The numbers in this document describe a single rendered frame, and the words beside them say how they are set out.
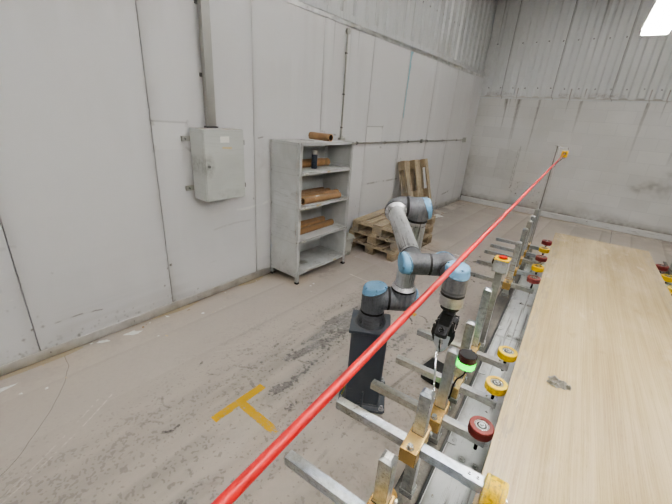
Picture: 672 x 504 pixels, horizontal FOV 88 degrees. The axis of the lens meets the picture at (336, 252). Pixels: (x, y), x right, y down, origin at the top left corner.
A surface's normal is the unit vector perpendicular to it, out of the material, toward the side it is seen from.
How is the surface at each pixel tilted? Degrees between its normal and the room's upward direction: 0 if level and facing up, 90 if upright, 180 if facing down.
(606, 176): 90
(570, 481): 0
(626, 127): 90
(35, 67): 90
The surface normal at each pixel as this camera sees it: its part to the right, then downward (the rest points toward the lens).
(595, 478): 0.07, -0.93
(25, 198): 0.78, 0.28
